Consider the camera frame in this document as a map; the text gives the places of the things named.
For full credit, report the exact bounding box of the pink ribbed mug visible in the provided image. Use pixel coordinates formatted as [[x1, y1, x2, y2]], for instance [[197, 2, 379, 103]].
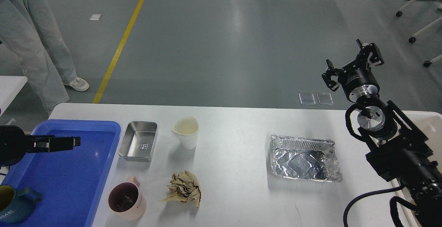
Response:
[[108, 176, 146, 221]]

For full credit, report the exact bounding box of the clear floor plate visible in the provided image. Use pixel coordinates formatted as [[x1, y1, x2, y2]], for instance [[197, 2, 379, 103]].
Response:
[[298, 93, 316, 105], [316, 93, 334, 105]]

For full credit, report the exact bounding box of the aluminium foil tray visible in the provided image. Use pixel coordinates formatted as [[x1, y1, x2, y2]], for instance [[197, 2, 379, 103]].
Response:
[[269, 134, 343, 182]]

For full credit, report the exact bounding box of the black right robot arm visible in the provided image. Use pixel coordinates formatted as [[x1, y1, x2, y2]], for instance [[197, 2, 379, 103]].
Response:
[[322, 39, 442, 227]]

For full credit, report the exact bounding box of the crumpled brown paper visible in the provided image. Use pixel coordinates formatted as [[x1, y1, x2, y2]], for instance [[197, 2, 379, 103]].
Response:
[[162, 170, 202, 208]]

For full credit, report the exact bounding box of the clear floor plate right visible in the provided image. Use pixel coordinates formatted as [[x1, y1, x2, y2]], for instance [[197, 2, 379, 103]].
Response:
[[316, 93, 334, 105]]

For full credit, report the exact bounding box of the clear floor plate left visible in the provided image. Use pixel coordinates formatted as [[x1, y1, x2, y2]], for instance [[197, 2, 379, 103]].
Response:
[[298, 93, 316, 105]]

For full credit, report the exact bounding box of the blue plastic tray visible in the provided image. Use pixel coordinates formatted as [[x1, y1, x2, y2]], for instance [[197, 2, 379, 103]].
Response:
[[2, 119, 121, 227]]

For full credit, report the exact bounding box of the stainless steel rectangular tin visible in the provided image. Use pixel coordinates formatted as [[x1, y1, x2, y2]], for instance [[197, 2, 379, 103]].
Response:
[[118, 121, 158, 162]]

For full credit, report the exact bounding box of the white paper cup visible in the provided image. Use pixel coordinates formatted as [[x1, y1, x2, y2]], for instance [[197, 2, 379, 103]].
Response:
[[172, 116, 199, 150]]

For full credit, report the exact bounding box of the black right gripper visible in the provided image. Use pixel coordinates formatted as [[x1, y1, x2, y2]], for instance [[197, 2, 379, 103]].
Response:
[[321, 39, 385, 102]]

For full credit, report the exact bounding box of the white wheeled chair base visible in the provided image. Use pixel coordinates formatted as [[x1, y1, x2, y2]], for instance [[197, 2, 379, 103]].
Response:
[[396, 0, 442, 68]]

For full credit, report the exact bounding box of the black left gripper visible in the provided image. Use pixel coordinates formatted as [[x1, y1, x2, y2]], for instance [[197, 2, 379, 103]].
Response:
[[0, 125, 81, 167]]

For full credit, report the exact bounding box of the white plastic bin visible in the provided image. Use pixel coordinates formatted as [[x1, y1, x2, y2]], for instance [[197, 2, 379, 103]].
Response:
[[390, 111, 441, 227]]

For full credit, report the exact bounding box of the person in grey trousers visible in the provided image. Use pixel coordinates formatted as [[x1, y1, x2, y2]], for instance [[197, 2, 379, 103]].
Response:
[[0, 0, 89, 114]]

